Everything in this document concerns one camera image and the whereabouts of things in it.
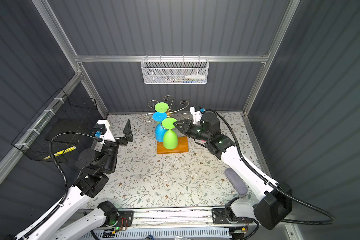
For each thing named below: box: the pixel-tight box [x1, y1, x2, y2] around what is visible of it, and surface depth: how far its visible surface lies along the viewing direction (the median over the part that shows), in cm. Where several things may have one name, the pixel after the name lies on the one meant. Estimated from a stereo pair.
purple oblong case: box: [224, 167, 248, 195], surface depth 84 cm
